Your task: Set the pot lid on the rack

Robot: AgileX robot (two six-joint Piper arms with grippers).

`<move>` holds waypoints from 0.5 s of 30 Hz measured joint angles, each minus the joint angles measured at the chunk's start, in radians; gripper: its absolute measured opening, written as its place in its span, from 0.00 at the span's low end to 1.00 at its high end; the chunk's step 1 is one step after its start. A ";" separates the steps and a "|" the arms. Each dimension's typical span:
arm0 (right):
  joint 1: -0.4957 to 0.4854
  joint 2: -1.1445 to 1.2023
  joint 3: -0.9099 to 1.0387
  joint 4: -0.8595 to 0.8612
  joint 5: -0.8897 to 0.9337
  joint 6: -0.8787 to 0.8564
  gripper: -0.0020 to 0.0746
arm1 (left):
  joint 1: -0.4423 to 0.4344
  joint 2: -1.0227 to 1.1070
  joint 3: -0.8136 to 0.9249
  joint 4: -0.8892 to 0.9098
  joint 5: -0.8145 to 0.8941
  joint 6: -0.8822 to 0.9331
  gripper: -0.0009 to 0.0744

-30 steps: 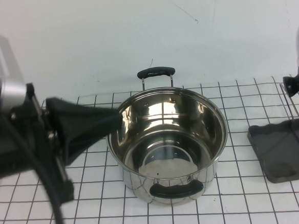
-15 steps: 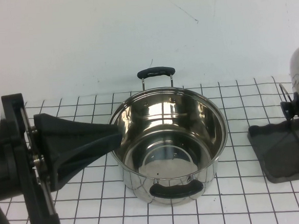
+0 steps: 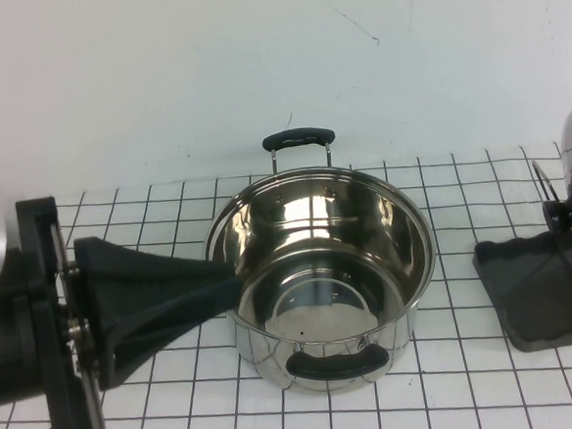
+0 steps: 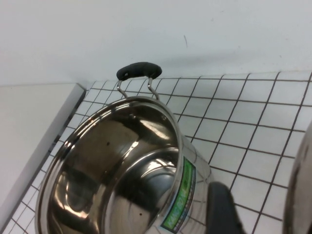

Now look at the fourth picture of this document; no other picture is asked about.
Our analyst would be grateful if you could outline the white ledge block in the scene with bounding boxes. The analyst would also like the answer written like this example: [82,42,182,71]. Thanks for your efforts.
[0,82,87,215]

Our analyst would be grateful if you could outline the steel pot lid black knob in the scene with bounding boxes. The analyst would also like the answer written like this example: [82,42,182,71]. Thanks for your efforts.
[282,120,312,234]

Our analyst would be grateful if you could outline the white black-grid tablecloth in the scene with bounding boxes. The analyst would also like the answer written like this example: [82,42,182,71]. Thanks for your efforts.
[0,70,312,234]

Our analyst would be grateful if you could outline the stainless steel pot black handles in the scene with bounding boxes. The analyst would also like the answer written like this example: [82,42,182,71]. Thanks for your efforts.
[35,62,213,234]

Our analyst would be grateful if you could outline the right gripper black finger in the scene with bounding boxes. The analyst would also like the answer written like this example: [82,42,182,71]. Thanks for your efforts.
[206,181,246,234]

